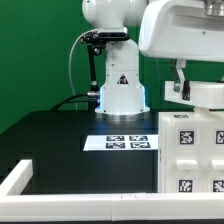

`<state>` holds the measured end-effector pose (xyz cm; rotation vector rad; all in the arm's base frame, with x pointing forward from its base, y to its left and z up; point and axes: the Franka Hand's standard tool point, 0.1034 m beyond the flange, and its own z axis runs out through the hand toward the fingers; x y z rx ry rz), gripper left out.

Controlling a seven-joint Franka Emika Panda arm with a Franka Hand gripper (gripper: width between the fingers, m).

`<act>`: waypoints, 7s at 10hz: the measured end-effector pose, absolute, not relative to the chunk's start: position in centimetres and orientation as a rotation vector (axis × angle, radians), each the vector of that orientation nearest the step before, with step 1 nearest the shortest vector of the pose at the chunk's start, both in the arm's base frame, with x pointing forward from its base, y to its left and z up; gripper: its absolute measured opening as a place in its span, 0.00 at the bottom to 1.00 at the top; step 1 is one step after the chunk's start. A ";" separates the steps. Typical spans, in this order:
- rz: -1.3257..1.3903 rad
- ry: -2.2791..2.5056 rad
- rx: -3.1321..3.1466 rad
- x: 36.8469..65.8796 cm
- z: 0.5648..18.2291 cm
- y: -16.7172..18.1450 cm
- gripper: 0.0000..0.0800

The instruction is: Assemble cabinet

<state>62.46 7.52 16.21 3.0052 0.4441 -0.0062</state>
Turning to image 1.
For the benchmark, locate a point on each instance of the white door panel with knob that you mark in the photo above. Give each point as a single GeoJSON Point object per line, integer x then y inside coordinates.
{"type": "Point", "coordinates": [215, 157]}

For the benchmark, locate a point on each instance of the black camera on stand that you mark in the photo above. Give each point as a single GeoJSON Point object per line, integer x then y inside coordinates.
{"type": "Point", "coordinates": [104, 99]}

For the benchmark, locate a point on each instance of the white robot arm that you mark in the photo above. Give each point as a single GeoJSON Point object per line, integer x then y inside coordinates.
{"type": "Point", "coordinates": [127, 15]}

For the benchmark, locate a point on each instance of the white sheet with markers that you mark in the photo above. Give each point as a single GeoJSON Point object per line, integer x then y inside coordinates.
{"type": "Point", "coordinates": [121, 142]}

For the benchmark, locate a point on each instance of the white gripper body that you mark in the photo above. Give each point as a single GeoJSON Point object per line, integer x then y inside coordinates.
{"type": "Point", "coordinates": [180, 29]}

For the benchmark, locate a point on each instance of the white cabinet top block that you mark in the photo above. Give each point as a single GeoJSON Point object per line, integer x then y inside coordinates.
{"type": "Point", "coordinates": [199, 94]}

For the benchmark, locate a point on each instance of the white cabinet body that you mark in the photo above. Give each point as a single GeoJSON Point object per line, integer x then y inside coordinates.
{"type": "Point", "coordinates": [201, 119]}

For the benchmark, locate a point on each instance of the white table border frame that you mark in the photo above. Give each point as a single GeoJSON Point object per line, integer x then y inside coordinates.
{"type": "Point", "coordinates": [17, 207]}

